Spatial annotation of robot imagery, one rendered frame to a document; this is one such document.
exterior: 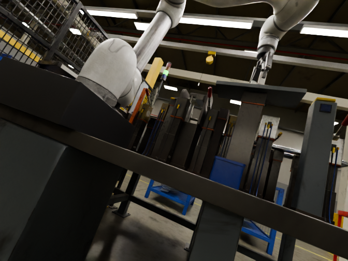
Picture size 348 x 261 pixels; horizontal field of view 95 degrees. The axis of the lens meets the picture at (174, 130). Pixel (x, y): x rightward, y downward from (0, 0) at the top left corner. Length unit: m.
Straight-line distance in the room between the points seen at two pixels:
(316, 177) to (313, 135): 0.16
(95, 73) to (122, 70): 0.10
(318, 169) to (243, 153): 0.25
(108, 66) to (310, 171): 0.81
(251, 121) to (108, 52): 0.63
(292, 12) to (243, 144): 0.61
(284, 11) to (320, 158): 0.64
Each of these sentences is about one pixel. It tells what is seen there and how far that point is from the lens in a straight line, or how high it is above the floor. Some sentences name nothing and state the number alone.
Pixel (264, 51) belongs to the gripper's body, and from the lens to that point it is 1.00.
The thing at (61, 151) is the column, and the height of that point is 0.64.
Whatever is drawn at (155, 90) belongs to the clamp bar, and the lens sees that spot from 1.27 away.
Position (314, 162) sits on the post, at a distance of 0.78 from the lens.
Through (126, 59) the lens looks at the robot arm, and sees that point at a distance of 0.67.
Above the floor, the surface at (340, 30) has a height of 3.22.
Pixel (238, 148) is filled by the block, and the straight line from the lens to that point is 0.75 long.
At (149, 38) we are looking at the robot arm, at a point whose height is 1.28.
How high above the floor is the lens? 0.70
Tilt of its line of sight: 12 degrees up
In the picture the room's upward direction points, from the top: 20 degrees clockwise
